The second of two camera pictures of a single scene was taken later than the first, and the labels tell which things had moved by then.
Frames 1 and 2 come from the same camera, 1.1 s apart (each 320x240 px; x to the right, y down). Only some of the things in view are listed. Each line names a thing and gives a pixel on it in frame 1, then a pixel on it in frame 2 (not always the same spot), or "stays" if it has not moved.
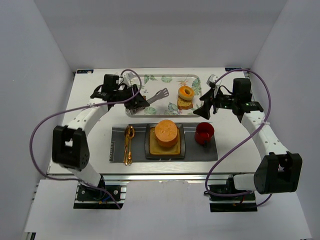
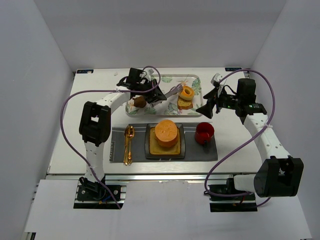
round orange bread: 165,133 stays
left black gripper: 132,97 to 152,91
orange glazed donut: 182,94 stays
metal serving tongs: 160,94 to 175,90
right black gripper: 213,100 stays
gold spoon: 131,133 stays
